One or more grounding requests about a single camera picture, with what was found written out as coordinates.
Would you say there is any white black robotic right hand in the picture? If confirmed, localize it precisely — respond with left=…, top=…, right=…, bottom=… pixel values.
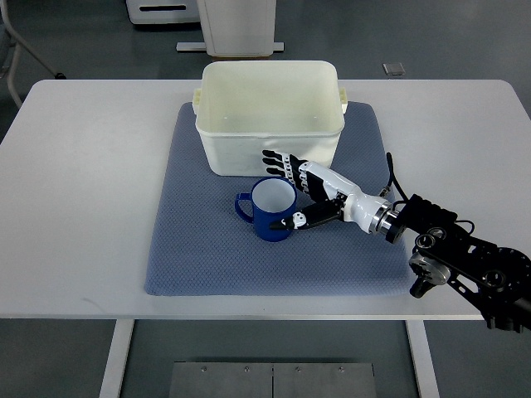
left=262, top=150, right=391, bottom=234

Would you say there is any blue mug white inside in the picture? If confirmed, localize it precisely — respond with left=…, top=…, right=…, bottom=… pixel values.
left=234, top=177, right=297, bottom=242

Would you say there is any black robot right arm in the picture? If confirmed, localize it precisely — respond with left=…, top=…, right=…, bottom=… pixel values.
left=376, top=195, right=530, bottom=332

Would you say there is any white plastic box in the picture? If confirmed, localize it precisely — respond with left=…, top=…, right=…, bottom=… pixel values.
left=192, top=61, right=348, bottom=177

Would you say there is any small grey floor square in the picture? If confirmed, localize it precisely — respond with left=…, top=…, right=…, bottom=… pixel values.
left=382, top=62, right=406, bottom=77

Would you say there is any blue textured mat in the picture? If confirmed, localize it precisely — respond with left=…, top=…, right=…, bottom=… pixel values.
left=144, top=104, right=413, bottom=296

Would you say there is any white right table leg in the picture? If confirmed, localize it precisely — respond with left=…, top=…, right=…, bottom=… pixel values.
left=406, top=320, right=440, bottom=398

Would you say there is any white table leg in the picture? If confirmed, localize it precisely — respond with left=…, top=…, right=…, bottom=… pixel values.
left=406, top=320, right=440, bottom=398
left=99, top=319, right=134, bottom=398

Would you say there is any white left table leg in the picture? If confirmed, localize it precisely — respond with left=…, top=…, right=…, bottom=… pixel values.
left=99, top=319, right=134, bottom=398

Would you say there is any white appliance with dark slot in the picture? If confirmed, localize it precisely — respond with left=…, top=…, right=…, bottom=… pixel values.
left=125, top=0, right=200, bottom=25

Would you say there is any white pedestal column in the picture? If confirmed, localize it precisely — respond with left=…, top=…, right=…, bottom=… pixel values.
left=176, top=0, right=285, bottom=58

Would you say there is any white chair frame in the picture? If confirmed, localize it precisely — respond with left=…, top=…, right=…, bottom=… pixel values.
left=1, top=0, right=66, bottom=109

